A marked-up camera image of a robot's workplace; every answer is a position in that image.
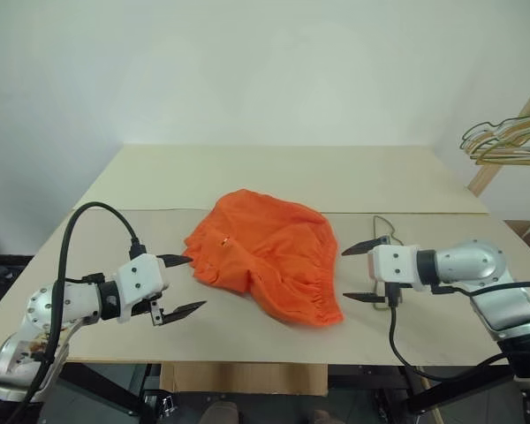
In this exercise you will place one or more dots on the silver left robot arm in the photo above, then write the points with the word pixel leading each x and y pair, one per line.
pixel 40 309

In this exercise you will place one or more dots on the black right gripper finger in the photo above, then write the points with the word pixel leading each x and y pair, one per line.
pixel 366 297
pixel 364 247

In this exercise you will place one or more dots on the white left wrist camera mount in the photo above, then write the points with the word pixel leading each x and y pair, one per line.
pixel 139 274

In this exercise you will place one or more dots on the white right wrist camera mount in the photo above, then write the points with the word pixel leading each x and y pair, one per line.
pixel 395 265

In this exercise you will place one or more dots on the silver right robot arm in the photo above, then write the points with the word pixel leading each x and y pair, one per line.
pixel 477 260

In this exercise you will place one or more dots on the black object beside table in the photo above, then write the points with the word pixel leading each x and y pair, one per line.
pixel 4 282

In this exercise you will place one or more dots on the black metal table frame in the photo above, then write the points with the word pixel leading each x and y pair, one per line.
pixel 366 382

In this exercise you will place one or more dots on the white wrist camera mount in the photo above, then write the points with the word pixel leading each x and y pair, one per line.
pixel 139 274
pixel 395 265

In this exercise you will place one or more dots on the flat brown cardboard sheet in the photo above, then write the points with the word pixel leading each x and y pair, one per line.
pixel 247 377

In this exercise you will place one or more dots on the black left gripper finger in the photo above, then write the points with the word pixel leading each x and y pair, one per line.
pixel 174 260
pixel 181 312

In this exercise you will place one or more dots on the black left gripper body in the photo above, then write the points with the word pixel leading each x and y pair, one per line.
pixel 155 314

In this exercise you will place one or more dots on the thin light wooden slat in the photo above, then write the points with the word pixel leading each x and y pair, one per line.
pixel 429 393

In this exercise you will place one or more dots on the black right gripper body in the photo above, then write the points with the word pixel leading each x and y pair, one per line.
pixel 392 295

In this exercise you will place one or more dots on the orange cloth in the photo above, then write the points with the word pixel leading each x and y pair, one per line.
pixel 269 247

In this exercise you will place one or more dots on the wooden clothes rack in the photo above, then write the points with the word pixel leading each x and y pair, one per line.
pixel 486 174

